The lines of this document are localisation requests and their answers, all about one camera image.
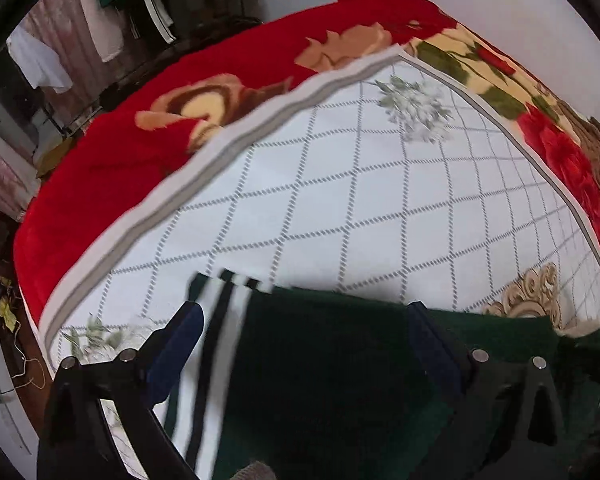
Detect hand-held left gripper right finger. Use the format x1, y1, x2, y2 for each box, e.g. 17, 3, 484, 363
407, 301, 567, 480

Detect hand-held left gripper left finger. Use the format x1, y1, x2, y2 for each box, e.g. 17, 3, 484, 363
36, 301, 205, 480

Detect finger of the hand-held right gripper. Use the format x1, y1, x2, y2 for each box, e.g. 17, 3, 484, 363
556, 332, 600, 396

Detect green and cream varsity jacket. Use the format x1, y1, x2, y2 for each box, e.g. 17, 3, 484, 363
162, 269, 600, 480

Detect white diamond-pattern quilted mat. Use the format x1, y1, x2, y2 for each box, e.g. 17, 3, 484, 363
39, 44, 600, 480

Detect red floral blanket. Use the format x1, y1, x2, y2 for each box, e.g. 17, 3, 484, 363
12, 0, 600, 328

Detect cardboard box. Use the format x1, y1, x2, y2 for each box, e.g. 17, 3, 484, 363
35, 136, 79, 179

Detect white hanging cloth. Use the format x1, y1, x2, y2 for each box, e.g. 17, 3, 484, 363
6, 26, 74, 94

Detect pale pink hanging cloth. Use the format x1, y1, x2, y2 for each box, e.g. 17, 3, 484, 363
74, 0, 127, 64

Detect thin white cable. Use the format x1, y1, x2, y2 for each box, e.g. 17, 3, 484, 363
0, 280, 47, 396

